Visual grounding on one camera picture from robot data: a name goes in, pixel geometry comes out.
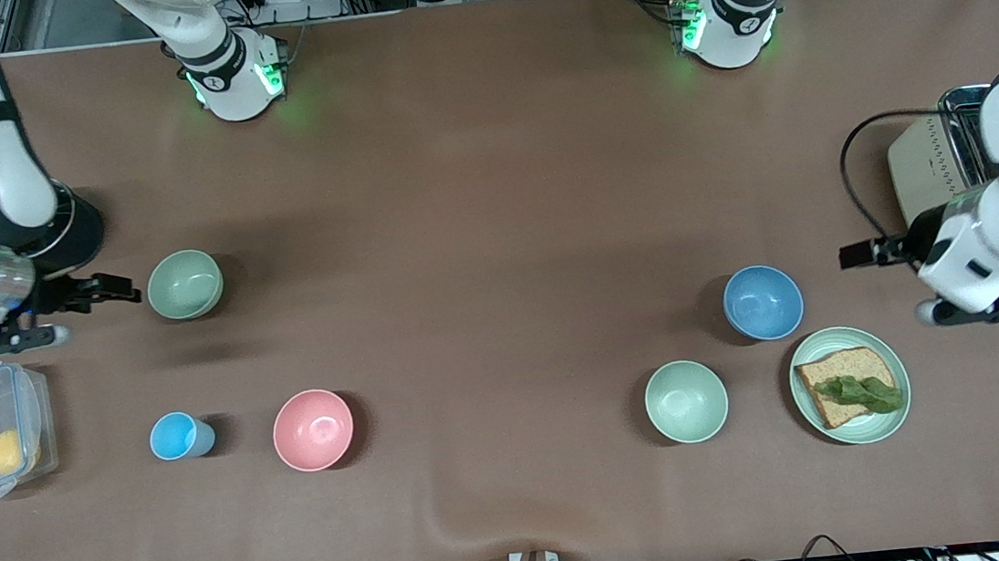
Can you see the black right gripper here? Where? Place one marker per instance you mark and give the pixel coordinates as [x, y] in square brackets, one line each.
[58, 296]

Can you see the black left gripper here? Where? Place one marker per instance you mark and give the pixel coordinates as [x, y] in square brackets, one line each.
[919, 237]

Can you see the green bowl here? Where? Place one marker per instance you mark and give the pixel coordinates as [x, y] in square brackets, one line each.
[185, 284]
[686, 401]

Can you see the blue bowl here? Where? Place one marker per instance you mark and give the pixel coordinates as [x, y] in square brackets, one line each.
[763, 302]

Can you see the pink bowl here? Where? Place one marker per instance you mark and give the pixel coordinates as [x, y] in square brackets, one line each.
[313, 430]

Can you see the green plate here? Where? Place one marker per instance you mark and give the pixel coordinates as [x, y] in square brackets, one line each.
[844, 339]

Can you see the brown bread slice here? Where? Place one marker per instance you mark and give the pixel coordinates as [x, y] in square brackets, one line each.
[838, 367]

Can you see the beige chrome toaster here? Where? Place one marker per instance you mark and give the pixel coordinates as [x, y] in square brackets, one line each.
[928, 157]

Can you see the green lettuce leaf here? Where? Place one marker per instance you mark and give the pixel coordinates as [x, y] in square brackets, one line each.
[863, 394]

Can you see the blue cup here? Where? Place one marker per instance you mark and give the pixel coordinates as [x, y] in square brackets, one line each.
[174, 436]

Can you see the yellow round fruit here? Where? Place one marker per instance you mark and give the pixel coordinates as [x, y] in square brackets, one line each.
[8, 452]

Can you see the brown table cloth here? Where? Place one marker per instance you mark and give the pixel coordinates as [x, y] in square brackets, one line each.
[517, 462]

